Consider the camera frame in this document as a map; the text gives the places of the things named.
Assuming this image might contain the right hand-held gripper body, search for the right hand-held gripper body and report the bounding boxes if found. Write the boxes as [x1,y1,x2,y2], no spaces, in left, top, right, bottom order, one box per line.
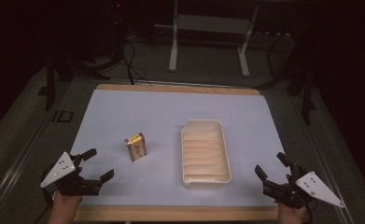
[261,163,346,210]

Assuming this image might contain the yellow small box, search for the yellow small box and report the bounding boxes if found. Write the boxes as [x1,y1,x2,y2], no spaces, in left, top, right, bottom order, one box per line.
[123,132,148,162]

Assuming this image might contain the white paper table cover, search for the white paper table cover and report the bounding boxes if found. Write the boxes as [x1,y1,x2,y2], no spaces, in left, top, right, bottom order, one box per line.
[70,89,290,207]

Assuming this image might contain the cream ridged plastic tray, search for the cream ridged plastic tray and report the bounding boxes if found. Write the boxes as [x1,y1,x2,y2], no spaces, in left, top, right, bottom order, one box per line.
[180,119,232,190]

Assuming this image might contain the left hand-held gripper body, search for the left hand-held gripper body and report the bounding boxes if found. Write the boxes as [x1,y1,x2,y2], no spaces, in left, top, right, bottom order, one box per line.
[39,151,104,197]

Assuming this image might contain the person's left hand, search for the person's left hand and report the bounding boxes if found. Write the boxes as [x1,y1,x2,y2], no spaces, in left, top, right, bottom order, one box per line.
[48,166,83,224]

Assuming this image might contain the dark metal stand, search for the dark metal stand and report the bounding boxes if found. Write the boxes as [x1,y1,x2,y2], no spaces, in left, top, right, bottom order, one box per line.
[253,31,317,126]

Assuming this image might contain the black tripod stand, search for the black tripod stand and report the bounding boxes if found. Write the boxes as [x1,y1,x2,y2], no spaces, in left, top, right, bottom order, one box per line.
[36,0,135,112]

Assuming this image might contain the black cable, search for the black cable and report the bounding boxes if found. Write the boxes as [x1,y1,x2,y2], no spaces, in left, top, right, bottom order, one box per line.
[120,34,153,87]

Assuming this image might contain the white metal stand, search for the white metal stand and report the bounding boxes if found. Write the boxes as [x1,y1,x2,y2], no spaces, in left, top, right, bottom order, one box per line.
[153,0,261,77]

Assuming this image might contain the person's right hand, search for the person's right hand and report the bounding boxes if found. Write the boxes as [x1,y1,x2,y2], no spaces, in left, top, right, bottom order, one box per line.
[274,174,309,224]

